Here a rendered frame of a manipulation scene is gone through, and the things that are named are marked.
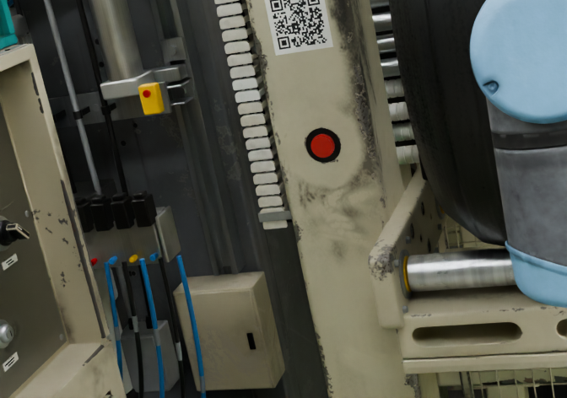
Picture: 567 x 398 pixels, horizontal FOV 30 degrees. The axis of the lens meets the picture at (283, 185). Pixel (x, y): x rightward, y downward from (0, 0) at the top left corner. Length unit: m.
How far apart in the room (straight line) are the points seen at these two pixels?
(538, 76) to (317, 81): 0.68
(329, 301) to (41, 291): 0.38
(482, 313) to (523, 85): 0.64
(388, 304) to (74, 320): 0.38
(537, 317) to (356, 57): 0.38
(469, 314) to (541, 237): 0.58
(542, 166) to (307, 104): 0.68
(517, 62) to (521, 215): 0.10
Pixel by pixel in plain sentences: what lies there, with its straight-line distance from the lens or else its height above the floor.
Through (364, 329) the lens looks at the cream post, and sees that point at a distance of 1.42.
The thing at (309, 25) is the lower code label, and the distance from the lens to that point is 1.31.
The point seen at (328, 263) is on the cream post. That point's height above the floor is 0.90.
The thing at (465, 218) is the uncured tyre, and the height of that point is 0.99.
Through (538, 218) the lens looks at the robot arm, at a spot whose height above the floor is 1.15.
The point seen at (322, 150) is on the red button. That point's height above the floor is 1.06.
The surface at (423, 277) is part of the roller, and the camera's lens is 1.29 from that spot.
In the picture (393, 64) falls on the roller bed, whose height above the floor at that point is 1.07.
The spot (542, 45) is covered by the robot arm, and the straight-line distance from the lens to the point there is 0.66.
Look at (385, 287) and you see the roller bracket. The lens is 1.26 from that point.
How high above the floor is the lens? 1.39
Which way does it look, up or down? 16 degrees down
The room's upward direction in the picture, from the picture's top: 12 degrees counter-clockwise
